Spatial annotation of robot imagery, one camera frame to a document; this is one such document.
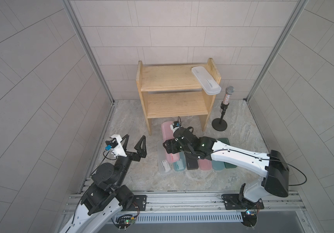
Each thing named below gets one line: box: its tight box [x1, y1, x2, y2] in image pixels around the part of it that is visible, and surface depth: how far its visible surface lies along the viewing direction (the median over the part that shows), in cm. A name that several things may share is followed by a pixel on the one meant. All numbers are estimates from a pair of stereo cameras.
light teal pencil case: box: [173, 151, 186, 172], surface depth 84 cm
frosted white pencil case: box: [191, 66, 222, 96], surface depth 69 cm
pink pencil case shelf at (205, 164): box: [198, 158, 213, 171], surface depth 84 cm
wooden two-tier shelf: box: [135, 57, 222, 136], surface depth 79 cm
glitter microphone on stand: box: [211, 85, 235, 132], surface depth 93 cm
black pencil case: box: [184, 152, 199, 170], surface depth 84 cm
